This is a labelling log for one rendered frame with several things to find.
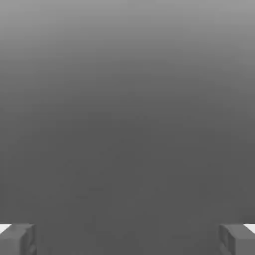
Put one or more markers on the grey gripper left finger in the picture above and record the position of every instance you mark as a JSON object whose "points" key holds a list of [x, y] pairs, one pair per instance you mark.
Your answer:
{"points": [[16, 239]]}

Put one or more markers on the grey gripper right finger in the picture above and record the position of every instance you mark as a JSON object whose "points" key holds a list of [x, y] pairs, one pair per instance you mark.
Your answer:
{"points": [[239, 240]]}

